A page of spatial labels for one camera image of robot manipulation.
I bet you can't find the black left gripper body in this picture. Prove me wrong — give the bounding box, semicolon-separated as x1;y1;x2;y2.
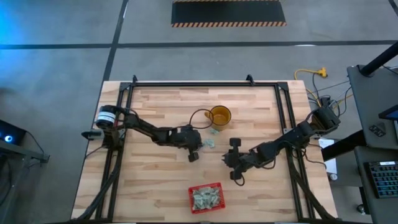
169;124;203;163

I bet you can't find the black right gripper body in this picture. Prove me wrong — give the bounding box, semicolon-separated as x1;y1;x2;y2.
229;138;250;172

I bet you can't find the red slotted plastic basket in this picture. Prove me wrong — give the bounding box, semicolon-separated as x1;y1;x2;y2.
188;182;226;215

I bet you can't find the amber glass mug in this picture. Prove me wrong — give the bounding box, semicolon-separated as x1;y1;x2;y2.
204;105;233;131

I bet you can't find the white paper sheet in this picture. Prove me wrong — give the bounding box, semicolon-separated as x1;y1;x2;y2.
318;138;338;175

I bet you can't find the black diagonal desk bar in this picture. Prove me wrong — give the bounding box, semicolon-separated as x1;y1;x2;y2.
322;129;366;162

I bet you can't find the dark grey desk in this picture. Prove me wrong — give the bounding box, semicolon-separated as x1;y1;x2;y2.
354;146;398;224

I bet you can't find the black hazard-striped floor mat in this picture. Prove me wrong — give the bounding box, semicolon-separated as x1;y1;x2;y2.
170;0;287;28

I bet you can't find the small black desk device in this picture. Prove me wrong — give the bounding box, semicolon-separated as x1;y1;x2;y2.
369;123;387;138

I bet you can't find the black backlit keyboard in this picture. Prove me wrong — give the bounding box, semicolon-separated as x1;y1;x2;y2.
363;161;398;199

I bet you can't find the dark monitor screen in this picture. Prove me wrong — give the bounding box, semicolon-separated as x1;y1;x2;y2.
378;105;398;121

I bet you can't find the black round pole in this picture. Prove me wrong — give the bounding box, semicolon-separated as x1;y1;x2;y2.
360;42;398;77

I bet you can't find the black computer with blue light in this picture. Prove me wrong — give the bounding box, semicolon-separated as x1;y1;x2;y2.
0;119;27;146

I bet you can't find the black left wrist camera cable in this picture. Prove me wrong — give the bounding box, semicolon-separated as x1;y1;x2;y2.
188;108;215;130

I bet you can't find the black metal table frame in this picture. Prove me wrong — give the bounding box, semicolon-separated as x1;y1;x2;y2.
95;74;317;223

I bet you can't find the black corrugated cable conduit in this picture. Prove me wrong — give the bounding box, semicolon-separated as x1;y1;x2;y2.
73;149;123;223
289;167;338;223

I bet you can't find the black power cable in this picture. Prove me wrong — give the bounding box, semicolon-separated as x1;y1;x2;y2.
307;73;354;116

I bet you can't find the yellow extension cord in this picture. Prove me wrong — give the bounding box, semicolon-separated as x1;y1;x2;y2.
294;67;329;110

